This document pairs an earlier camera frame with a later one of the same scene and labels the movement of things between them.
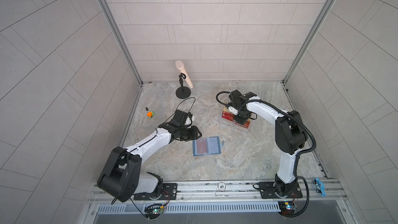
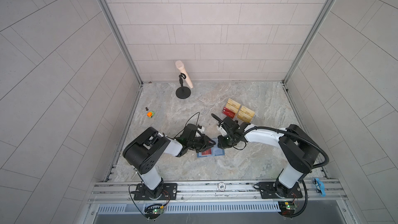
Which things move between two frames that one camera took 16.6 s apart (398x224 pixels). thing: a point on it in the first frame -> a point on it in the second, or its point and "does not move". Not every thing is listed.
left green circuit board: (153, 213) does not move
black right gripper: (241, 121) -> (221, 144)
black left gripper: (193, 135) -> (203, 143)
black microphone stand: (182, 92) does not move
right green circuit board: (286, 208) does not move
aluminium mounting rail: (289, 192) does not move
